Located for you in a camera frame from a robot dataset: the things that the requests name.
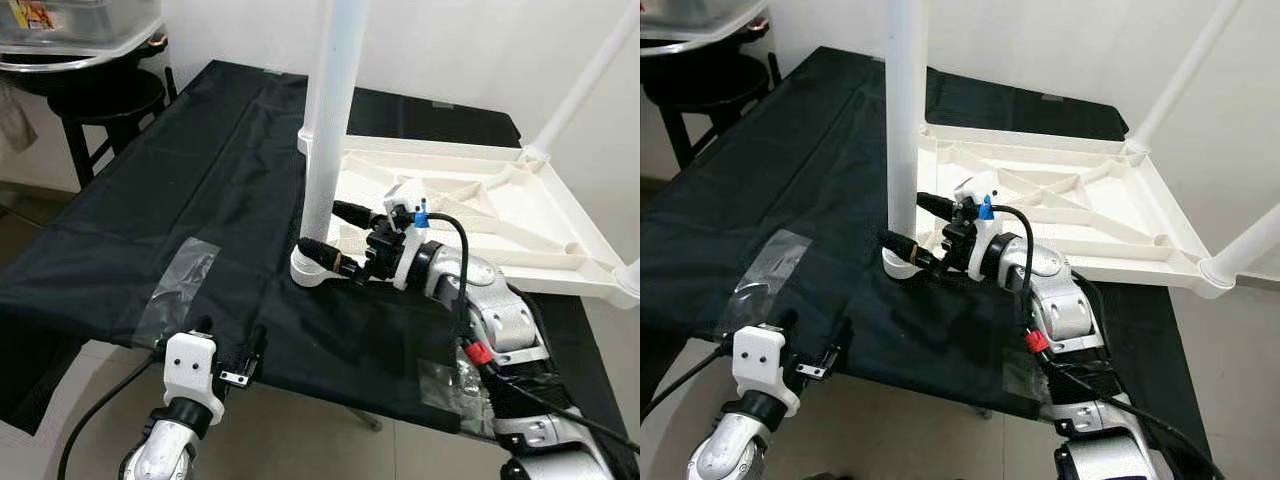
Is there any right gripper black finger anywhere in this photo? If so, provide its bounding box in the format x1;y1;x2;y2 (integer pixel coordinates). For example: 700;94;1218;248
917;192;959;223
298;237;369;281
880;230;943;273
332;200;386;231

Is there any white plastic table top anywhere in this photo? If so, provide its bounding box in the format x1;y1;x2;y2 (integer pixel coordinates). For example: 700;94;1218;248
882;122;1236;301
290;128;641;309

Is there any black tablecloth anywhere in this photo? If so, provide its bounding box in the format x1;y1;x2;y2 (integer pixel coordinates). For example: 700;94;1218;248
640;45;1216;471
0;60;616;441

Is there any clear plastic storage box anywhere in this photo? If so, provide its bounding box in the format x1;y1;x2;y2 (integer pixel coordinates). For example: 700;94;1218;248
640;0;771;46
0;0;166;56

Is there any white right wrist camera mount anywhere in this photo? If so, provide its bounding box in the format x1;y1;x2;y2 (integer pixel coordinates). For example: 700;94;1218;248
955;175;1006;281
383;180;433;291

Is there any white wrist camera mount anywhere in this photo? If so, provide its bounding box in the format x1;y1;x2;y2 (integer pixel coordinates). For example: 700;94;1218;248
955;175;1006;281
383;180;433;291
732;325;801;416
163;332;226;426

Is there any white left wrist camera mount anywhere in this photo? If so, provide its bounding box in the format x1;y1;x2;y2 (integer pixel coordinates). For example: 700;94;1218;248
732;325;801;416
163;332;226;426

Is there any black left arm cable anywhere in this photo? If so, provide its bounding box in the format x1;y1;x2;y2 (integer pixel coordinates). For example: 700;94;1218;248
57;350;169;480
640;345;736;421

